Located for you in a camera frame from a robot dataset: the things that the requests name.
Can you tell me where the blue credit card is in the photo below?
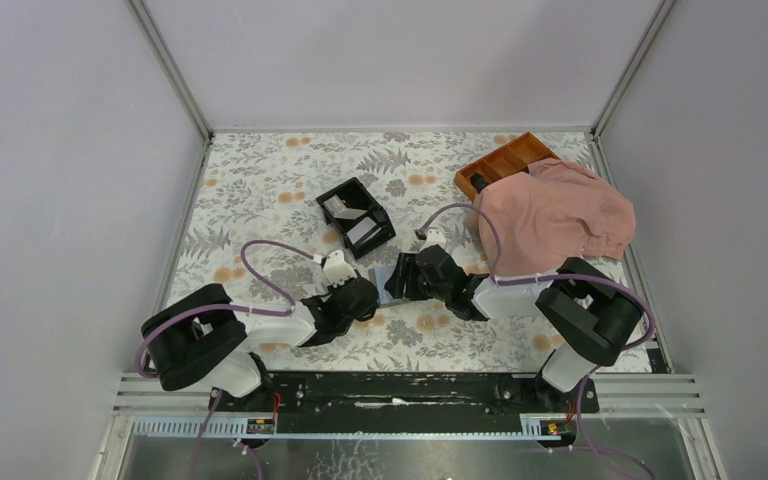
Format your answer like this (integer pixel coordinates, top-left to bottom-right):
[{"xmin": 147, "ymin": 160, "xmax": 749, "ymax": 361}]
[{"xmin": 369, "ymin": 265, "xmax": 409, "ymax": 308}]

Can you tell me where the stack of cards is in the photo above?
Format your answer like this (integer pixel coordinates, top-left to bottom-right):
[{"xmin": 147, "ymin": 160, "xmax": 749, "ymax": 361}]
[{"xmin": 324, "ymin": 195, "xmax": 380, "ymax": 245}]

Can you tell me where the black card holder box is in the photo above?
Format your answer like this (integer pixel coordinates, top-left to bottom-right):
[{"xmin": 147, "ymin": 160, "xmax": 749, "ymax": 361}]
[{"xmin": 315, "ymin": 177, "xmax": 396, "ymax": 259}]

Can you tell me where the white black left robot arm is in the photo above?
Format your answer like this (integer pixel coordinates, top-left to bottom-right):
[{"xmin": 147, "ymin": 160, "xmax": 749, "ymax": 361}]
[{"xmin": 135, "ymin": 277, "xmax": 380, "ymax": 411}]

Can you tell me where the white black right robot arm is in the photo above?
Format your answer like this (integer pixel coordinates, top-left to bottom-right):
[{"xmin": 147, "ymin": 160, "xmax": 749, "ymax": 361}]
[{"xmin": 371, "ymin": 245, "xmax": 654, "ymax": 412}]

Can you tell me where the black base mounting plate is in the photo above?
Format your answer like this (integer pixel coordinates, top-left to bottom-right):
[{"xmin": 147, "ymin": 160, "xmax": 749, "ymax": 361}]
[{"xmin": 218, "ymin": 371, "xmax": 599, "ymax": 430}]

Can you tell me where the pink cloth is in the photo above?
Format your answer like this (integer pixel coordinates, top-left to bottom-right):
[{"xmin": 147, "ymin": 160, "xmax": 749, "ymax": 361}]
[{"xmin": 465, "ymin": 158, "xmax": 636, "ymax": 276}]

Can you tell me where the orange compartment tray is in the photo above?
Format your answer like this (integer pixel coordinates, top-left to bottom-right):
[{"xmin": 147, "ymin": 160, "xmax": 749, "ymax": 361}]
[{"xmin": 454, "ymin": 133, "xmax": 559, "ymax": 201}]

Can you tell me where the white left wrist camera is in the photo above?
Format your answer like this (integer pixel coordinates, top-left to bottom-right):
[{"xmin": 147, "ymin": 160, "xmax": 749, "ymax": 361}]
[{"xmin": 313, "ymin": 249, "xmax": 358, "ymax": 287}]

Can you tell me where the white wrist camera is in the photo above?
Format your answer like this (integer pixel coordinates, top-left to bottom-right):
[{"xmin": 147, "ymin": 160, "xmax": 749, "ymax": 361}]
[
  {"xmin": 415, "ymin": 228, "xmax": 447, "ymax": 251},
  {"xmin": 313, "ymin": 249, "xmax": 358, "ymax": 287}
]

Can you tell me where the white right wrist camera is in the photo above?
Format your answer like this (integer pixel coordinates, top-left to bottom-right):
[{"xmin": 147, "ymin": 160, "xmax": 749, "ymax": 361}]
[{"xmin": 415, "ymin": 228, "xmax": 447, "ymax": 251}]

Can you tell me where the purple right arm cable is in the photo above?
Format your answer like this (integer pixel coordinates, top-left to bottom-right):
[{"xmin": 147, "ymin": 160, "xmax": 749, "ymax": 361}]
[{"xmin": 415, "ymin": 203, "xmax": 657, "ymax": 480}]

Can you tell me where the white slotted cable duct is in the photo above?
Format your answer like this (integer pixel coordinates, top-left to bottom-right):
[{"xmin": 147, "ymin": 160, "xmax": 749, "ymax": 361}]
[{"xmin": 130, "ymin": 413, "xmax": 577, "ymax": 442}]

